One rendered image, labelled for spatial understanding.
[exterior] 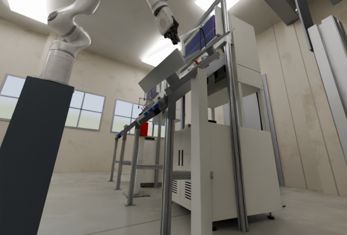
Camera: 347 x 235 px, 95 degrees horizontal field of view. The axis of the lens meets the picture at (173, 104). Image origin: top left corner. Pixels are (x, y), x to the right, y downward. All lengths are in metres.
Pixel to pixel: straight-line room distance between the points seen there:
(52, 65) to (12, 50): 4.31
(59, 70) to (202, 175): 0.84
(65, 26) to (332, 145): 3.23
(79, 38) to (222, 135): 1.07
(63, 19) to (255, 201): 1.57
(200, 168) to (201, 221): 0.18
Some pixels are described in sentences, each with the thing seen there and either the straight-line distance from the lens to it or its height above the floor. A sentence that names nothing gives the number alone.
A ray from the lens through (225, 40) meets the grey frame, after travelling 1.48.
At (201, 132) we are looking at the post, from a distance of 0.73.
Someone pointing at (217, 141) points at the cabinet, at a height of 0.50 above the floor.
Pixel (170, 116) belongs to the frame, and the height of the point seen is 0.60.
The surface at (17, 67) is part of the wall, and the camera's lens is 5.11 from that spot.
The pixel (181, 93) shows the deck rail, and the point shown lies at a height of 0.78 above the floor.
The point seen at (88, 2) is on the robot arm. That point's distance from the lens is 1.19.
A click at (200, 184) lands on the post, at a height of 0.29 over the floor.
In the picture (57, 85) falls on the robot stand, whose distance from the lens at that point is 0.92.
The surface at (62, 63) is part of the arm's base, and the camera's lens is 1.00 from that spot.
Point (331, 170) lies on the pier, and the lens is 3.16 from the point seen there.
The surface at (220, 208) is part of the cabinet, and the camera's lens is 1.13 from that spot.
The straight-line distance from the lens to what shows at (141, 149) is 1.93.
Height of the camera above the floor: 0.38
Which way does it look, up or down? 19 degrees up
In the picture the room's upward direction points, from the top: 2 degrees clockwise
